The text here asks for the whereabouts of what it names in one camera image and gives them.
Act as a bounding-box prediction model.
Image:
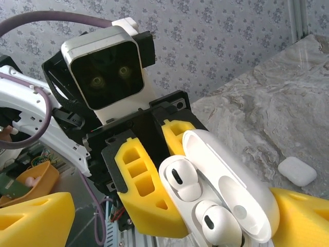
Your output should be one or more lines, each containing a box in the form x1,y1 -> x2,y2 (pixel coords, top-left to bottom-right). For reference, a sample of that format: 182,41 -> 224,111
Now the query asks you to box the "green circuit board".
0,171 -> 32,201

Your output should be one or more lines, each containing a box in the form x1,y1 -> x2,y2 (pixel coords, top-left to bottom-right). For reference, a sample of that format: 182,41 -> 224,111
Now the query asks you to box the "white earbud charging case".
158,129 -> 281,247
277,156 -> 318,187

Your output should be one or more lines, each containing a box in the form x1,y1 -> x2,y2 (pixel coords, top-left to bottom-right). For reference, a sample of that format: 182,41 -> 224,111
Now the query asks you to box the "grey slotted cable duct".
104,220 -> 123,247

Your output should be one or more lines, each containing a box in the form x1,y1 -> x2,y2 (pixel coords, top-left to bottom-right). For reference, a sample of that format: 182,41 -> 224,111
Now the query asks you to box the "yellow plastic bin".
15,161 -> 60,204

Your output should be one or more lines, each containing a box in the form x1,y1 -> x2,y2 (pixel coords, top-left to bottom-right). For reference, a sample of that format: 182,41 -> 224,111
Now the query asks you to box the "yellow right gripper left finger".
0,191 -> 76,247

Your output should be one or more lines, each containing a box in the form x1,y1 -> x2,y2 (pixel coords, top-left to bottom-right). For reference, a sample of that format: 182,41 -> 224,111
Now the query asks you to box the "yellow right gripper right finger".
268,187 -> 329,247

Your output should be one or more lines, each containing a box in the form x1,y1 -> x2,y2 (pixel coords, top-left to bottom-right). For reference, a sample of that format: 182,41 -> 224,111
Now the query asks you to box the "thin black cable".
43,64 -> 87,111

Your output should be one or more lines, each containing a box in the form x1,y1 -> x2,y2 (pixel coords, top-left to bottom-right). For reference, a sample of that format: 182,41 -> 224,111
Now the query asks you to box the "aluminium front rail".
119,226 -> 165,247

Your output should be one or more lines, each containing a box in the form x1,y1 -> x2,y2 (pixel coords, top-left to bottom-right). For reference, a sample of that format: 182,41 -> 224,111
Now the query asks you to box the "aluminium frame corner post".
287,0 -> 309,45

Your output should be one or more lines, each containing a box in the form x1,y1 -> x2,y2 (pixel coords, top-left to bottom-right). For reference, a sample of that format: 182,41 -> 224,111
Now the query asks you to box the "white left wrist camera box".
61,17 -> 156,126

